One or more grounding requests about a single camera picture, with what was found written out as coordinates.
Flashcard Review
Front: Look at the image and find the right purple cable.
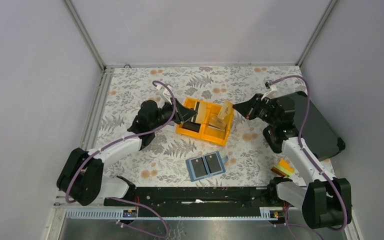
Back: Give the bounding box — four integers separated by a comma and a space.
265, 75, 349, 231

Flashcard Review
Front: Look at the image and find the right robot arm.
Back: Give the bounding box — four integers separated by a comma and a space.
233, 91, 352, 231

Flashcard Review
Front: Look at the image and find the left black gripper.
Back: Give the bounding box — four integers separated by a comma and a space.
150, 97, 198, 130

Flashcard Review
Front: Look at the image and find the black card pocket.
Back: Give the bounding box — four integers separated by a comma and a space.
191, 157, 208, 178
205, 153, 222, 174

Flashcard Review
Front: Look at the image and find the yellow card storage bin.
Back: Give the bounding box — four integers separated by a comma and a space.
175, 97, 234, 146

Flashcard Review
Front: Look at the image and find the black hard case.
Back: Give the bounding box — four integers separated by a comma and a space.
280, 91, 346, 161

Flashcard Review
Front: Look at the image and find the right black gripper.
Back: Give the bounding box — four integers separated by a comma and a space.
232, 94, 279, 127

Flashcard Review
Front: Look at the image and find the blue card holder wallet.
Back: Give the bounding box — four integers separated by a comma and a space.
185, 151, 229, 182

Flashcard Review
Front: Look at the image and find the small yellow green block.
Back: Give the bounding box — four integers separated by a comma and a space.
271, 158, 295, 178

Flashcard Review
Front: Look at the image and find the purple cable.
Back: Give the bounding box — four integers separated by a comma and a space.
265, 75, 349, 231
65, 80, 178, 204

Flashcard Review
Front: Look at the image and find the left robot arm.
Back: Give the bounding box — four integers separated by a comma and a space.
56, 100, 197, 206

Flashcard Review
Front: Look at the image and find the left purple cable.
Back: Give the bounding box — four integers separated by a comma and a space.
65, 80, 178, 204

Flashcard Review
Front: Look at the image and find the gold credit card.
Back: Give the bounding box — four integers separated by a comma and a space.
217, 99, 233, 122

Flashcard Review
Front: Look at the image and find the slotted aluminium cable rail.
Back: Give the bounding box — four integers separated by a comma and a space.
66, 208, 138, 220

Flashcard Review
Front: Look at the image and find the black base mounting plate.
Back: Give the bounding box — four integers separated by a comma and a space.
103, 177, 287, 219

